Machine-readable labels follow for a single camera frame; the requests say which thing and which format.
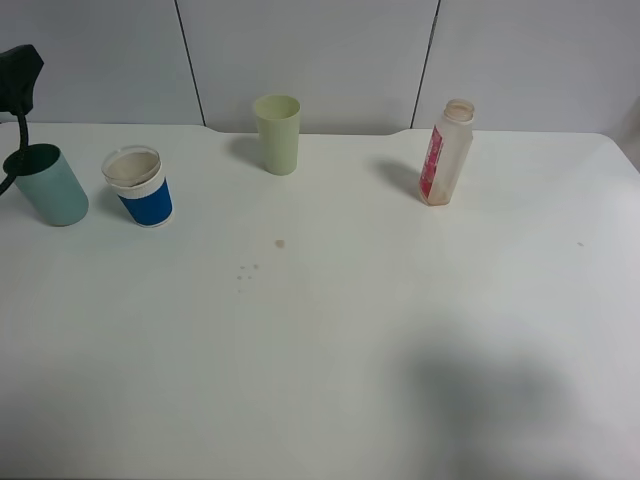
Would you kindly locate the pale yellow plastic cup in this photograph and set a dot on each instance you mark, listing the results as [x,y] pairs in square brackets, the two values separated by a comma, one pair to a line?
[278,125]

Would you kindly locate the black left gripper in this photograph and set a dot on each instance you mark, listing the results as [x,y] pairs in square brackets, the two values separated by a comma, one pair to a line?
[20,68]

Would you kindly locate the clear cup with blue sleeve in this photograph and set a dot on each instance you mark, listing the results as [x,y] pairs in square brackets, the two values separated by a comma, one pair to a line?
[136,176]

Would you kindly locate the teal green plastic cup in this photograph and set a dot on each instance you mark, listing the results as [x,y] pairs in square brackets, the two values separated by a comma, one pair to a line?
[45,178]

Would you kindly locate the plastic drink bottle pink label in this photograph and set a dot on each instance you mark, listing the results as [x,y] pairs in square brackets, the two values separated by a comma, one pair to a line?
[450,141]

